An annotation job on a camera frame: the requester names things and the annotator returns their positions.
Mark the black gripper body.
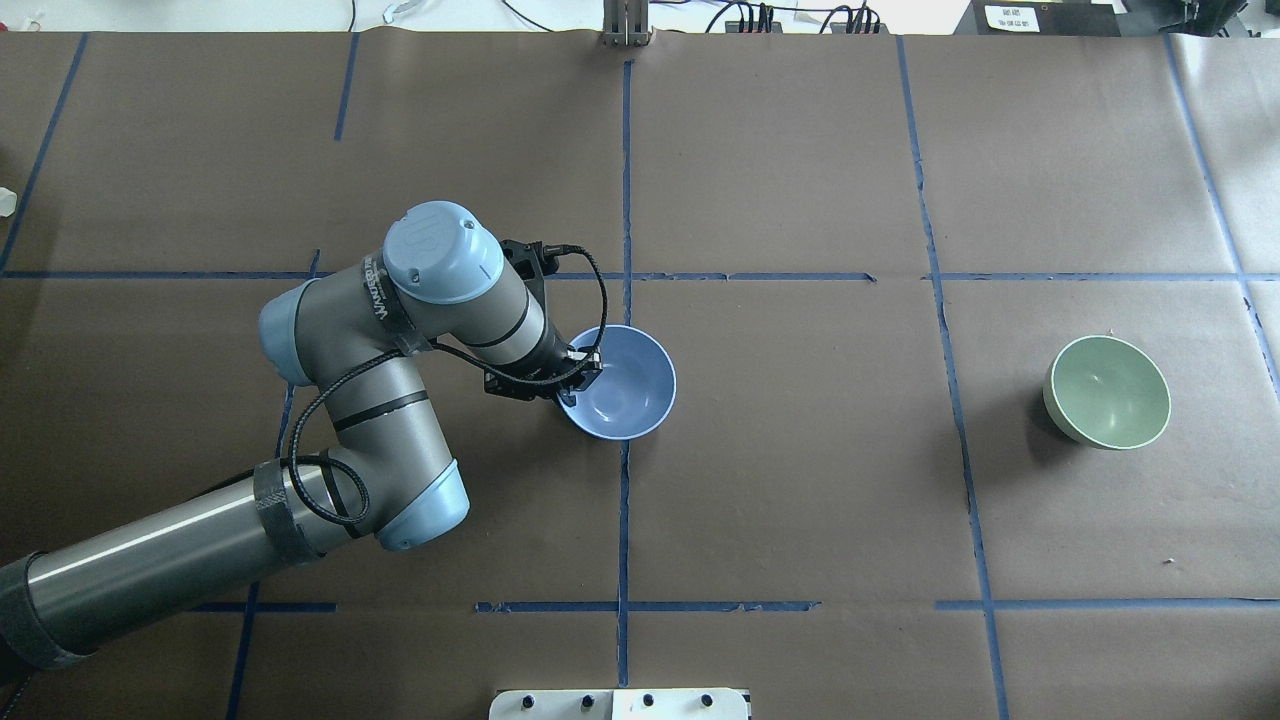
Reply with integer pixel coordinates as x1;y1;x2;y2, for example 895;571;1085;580
484;240;599;401

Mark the blue bowl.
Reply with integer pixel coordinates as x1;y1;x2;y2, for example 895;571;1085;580
557;324;677;441

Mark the green bowl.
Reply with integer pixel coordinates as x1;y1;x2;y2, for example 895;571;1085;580
1041;334;1172;451

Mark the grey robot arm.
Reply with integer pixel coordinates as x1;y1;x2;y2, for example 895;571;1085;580
3;201;603;685

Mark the long blue tape strip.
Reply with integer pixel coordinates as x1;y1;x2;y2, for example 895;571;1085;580
616;58;635;689

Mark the crossing blue tape strip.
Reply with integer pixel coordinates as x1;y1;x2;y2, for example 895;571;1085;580
3;270;1279;283

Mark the white box with knobs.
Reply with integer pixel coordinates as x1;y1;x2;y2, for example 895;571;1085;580
488;687;753;719

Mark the black power strip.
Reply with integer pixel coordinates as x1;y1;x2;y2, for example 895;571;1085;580
704;1;890;36

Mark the black box with label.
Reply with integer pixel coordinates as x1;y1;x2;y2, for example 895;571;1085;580
952;1;1121;37

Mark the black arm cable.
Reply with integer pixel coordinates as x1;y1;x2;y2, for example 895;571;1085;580
285;243;609;528

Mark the grey metal post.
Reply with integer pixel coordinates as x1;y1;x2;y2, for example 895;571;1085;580
600;0;653;47

